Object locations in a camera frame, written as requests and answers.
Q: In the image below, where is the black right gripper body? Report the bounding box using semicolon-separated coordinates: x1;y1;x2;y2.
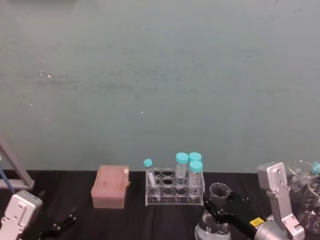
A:
217;210;266;237

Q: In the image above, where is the glass conical flask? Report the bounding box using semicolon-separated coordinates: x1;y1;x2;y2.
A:
194;182;234;240

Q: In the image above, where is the wide tube with teal cap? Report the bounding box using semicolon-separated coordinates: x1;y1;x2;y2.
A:
175;152;190;194
188;151;203;164
188;160;204;201

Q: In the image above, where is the blue pipette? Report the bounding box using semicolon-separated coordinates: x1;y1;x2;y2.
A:
0;161;16;194

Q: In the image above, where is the clear acrylic tube rack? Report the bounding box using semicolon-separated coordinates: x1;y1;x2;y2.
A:
144;167;206;207

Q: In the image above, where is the pink pipette tip box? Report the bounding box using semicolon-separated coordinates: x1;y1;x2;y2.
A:
90;164;132;209

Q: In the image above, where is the small glass beaker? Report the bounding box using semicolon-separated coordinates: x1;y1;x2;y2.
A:
286;159;314;226

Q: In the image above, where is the slim tube with teal cap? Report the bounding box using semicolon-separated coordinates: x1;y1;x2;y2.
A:
143;158;161;201

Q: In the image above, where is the large glass beaker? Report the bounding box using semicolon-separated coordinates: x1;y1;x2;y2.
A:
299;174;320;240

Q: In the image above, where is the black table cloth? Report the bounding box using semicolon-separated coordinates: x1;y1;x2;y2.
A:
0;169;320;240

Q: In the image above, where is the grey metal stand frame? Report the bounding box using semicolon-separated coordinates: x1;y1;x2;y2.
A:
0;133;36;193

